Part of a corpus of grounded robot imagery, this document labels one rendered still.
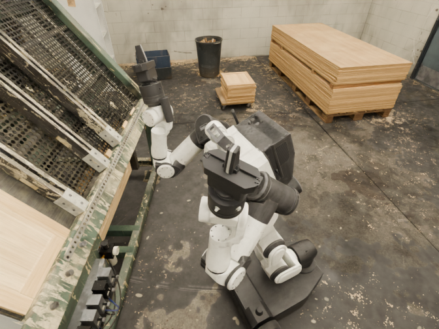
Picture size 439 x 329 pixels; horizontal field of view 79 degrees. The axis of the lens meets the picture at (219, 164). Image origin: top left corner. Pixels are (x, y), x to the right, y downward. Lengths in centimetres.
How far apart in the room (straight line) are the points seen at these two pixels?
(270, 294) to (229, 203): 143
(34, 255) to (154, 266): 111
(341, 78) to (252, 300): 291
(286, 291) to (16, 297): 146
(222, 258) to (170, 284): 142
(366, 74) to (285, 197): 332
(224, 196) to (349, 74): 347
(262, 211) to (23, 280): 94
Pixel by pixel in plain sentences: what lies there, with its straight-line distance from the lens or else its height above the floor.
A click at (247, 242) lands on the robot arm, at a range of 86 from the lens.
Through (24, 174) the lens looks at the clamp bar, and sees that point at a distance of 143.
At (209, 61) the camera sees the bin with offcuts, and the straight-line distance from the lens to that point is 526.
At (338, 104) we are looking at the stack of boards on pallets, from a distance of 402.
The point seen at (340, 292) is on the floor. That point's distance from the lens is 230.
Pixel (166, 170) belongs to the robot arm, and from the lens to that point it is 121.
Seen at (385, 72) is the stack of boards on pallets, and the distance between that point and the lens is 422.
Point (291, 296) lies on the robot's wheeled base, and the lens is 198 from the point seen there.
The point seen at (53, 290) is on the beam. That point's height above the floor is 88.
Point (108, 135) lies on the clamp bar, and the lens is 188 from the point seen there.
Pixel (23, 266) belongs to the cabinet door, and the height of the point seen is 96.
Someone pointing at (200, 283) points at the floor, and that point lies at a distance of 216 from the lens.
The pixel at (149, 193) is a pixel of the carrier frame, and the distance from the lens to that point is 254.
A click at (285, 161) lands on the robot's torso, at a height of 130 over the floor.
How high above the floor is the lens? 192
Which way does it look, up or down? 39 degrees down
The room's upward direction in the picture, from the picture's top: straight up
